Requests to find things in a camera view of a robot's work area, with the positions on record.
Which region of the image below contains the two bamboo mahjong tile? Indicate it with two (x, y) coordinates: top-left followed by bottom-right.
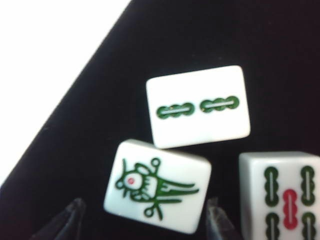
(145, 65), (252, 150)

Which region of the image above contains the black fabric desk mat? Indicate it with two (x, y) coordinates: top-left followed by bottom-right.
(0, 0), (320, 240)

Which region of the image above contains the bird print mahjong tile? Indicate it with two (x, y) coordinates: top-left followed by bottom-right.
(103, 139), (213, 235)

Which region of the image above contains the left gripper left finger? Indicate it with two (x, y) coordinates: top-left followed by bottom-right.
(31, 197), (87, 240)

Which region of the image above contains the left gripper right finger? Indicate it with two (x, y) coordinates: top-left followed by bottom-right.
(206, 196), (237, 240)

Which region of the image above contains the five bamboo mahjong tile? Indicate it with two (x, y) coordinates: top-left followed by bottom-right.
(238, 151), (320, 240)

